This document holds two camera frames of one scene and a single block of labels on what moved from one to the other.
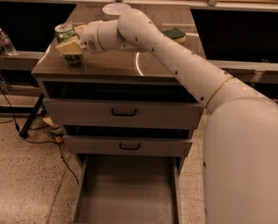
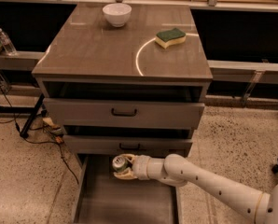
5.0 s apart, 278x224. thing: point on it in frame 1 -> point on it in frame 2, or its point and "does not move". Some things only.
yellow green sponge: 174,34 does not move
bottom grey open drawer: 127,189 does not move
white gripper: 89,36 -> 140,167
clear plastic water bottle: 6,43 does not move
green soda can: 62,32 -> 119,163
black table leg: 31,116 does not move
